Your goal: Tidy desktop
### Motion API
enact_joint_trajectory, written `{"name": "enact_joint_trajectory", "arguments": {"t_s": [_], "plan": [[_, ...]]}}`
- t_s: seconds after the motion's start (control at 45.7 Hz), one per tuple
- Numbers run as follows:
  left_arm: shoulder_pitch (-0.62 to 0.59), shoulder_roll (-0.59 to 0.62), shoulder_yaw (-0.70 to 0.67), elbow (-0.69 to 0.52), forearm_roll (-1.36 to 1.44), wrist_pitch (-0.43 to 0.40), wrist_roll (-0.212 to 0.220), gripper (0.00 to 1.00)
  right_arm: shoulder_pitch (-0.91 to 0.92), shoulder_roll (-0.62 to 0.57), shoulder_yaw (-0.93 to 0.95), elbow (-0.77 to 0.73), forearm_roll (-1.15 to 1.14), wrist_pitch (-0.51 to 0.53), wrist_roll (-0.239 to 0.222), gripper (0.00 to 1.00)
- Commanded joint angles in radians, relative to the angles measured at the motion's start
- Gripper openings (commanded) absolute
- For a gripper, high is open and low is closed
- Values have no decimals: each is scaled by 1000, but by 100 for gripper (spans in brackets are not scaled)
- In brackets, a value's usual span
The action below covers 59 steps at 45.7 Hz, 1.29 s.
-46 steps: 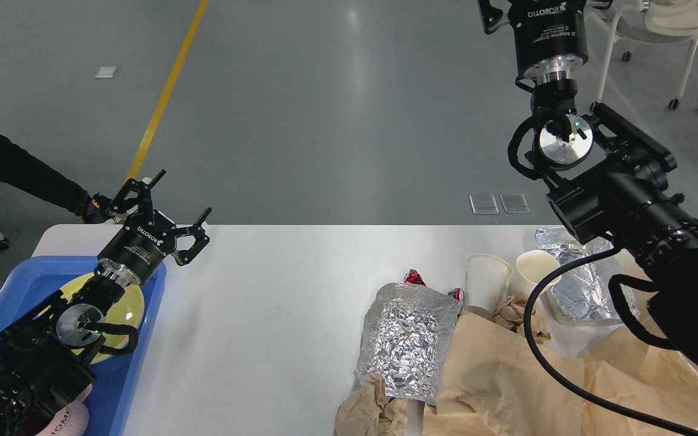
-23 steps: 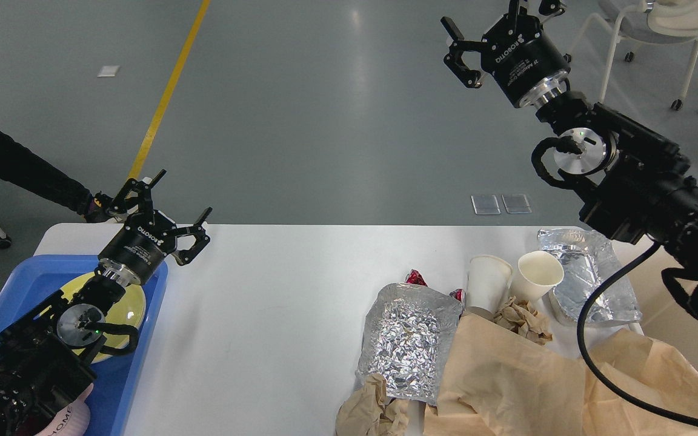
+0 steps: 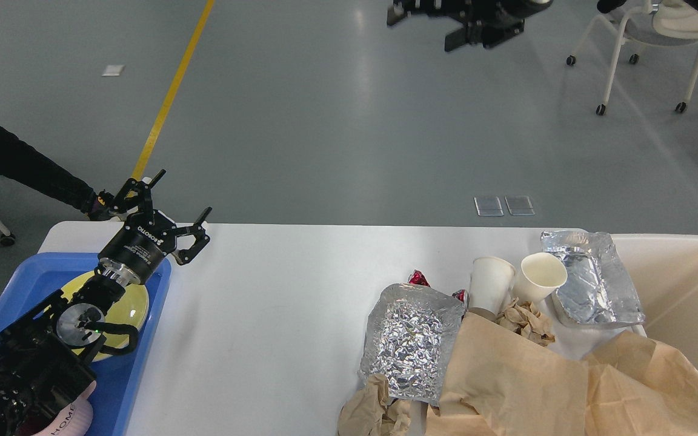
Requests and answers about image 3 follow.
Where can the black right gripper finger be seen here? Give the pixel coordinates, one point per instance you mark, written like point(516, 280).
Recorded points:
point(469, 34)
point(461, 11)

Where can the crumpled brown paper ball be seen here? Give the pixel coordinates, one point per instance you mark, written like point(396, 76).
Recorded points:
point(372, 411)

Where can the silver foil bag right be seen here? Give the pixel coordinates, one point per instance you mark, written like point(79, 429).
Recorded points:
point(599, 292)

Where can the yellow plastic plate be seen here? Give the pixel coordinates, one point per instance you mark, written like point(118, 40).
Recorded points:
point(131, 309)

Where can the white rolling chair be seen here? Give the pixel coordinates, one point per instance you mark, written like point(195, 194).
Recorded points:
point(648, 24)

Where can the person in brown sweater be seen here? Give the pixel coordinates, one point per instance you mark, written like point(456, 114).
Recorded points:
point(21, 162)

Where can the red foil wrapper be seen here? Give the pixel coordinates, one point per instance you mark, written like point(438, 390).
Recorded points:
point(418, 278)

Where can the large crumpled foil bag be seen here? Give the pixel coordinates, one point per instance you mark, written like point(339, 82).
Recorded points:
point(409, 339)

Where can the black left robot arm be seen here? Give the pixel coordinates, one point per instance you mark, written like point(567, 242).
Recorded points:
point(46, 354)

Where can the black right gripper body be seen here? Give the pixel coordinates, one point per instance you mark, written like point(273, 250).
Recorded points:
point(504, 20)

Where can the small crumpled brown paper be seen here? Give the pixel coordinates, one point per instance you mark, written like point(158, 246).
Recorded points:
point(526, 320)

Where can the pink ribbed mug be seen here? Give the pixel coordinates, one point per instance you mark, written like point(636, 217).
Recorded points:
point(74, 419)

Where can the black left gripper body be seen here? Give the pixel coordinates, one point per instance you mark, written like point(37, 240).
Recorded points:
point(140, 246)

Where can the beige plastic bin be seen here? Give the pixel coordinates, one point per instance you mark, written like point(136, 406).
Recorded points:
point(664, 269)

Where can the blue plastic tray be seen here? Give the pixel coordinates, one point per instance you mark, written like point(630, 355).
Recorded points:
point(117, 377)

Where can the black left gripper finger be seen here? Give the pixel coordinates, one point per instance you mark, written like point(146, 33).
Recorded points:
point(198, 232)
point(134, 198)

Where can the white paper cup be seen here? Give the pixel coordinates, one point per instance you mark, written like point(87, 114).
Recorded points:
point(490, 282)
point(539, 275)

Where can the large brown paper sheet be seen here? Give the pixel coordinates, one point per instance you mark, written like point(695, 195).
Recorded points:
point(499, 383)

